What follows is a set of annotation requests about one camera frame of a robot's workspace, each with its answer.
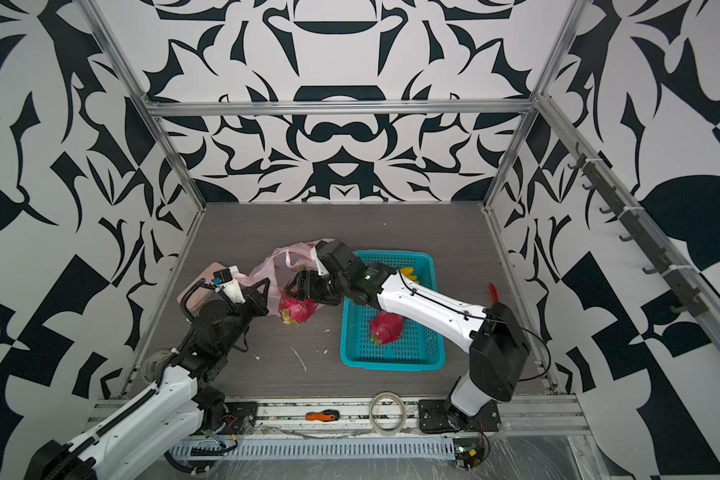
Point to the tape roll left side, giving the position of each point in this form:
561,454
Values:
151,365

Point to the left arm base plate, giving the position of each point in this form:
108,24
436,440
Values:
237,417

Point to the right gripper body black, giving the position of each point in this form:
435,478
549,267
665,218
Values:
327,288

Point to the green circuit board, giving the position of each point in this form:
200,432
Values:
469,454

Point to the pink case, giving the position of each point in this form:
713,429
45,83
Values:
202,295

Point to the black hook rack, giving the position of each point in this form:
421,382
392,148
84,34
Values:
664,259

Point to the red dragon fruit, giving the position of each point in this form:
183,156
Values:
386,328
293,311

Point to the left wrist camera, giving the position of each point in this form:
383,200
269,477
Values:
227,286

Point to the clear tape roll front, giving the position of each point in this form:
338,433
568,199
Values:
387,414

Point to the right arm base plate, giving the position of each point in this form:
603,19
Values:
437,416

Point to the yellow banana bunch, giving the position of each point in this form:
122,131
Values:
409,273

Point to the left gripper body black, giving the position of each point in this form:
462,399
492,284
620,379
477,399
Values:
239,316

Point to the orange handled screwdriver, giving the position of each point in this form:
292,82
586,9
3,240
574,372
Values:
327,415

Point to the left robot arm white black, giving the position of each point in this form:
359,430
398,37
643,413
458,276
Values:
180,400

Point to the pink plastic bag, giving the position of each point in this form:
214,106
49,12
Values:
282,264

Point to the red kitchen tongs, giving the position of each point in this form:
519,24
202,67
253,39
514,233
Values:
493,292

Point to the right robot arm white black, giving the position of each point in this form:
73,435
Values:
497,345

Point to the white cable duct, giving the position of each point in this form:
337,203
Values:
436,448

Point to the teal plastic basket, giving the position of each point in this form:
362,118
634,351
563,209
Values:
420,349

